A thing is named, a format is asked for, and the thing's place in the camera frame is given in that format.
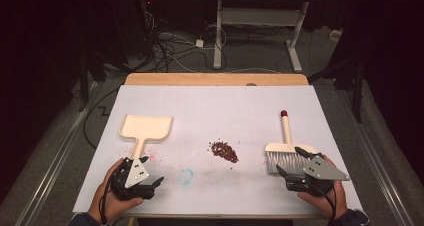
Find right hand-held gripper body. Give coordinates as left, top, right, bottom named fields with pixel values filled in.
left=284, top=154, right=351, bottom=198

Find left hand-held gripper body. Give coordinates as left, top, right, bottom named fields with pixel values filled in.
left=109, top=156, right=157, bottom=201

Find cream hand brush grey bristles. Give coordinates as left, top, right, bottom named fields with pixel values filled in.
left=264, top=109, right=320, bottom=176

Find cream plastic dustpan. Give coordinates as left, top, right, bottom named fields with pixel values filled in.
left=118, top=114, right=174, bottom=161

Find scatter of red beans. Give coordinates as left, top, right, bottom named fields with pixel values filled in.
left=208, top=140, right=240, bottom=164

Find person's right hand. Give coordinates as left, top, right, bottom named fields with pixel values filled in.
left=297, top=154, right=349, bottom=221

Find person's left hand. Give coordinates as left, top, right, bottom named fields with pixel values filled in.
left=87, top=157, right=145, bottom=225

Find black stand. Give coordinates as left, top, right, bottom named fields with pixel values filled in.
left=307, top=57, right=366, bottom=124
left=77, top=50, right=109, bottom=113

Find white table mat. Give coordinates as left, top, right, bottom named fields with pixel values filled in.
left=72, top=84, right=365, bottom=218

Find wooden table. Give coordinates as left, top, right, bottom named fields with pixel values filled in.
left=72, top=72, right=365, bottom=220

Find small white box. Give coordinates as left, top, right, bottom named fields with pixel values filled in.
left=329, top=28, right=344, bottom=43

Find right hand-held gripper black cable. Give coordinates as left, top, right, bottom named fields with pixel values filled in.
left=308, top=184, right=338, bottom=226

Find hand-held gripper black cable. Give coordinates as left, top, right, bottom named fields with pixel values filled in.
left=308, top=184, right=338, bottom=226
left=98, top=170, right=116, bottom=226

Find left hand-held gripper black cable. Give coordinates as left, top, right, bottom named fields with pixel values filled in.
left=98, top=170, right=116, bottom=226

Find black floor cable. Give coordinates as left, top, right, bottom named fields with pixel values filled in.
left=82, top=87, right=120, bottom=151

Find tangle of floor cables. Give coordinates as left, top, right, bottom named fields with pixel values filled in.
left=141, top=9, right=229, bottom=74

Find white metal desk frame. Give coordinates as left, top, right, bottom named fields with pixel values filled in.
left=199, top=0, right=355, bottom=73

